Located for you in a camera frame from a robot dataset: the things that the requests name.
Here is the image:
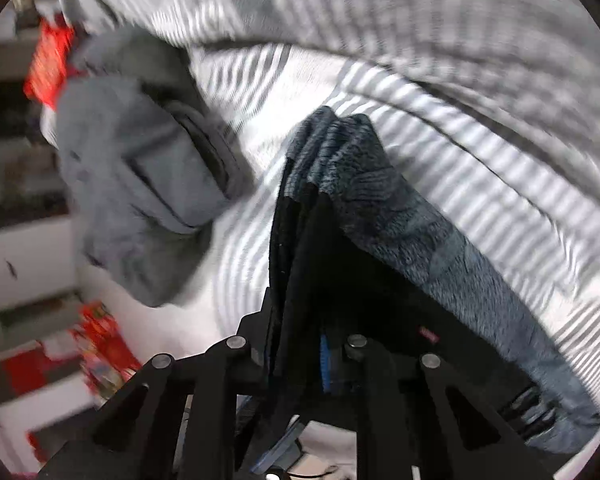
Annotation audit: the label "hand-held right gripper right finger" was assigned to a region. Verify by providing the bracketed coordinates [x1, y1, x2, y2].
[320, 332, 552, 480]

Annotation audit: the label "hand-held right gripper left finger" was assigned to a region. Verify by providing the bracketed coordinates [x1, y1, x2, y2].
[37, 287, 281, 480]

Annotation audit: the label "black pants with blue trim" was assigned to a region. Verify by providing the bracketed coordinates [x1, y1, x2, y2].
[235, 106, 600, 476]

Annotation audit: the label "red printed bag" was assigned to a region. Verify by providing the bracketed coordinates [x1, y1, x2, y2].
[70, 301, 143, 401]

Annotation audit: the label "grey button shirt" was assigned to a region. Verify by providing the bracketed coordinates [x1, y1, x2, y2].
[42, 26, 257, 309]

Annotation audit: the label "white shelf unit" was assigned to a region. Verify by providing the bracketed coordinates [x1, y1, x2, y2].
[0, 35, 111, 476]

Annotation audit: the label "white striped bed sheet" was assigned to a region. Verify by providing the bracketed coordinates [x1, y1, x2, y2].
[77, 42, 600, 478]

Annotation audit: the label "red cloth left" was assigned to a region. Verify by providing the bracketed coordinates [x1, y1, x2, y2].
[22, 17, 78, 111]

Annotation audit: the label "grey striped duvet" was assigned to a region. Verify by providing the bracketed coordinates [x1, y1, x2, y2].
[45, 0, 600, 171]

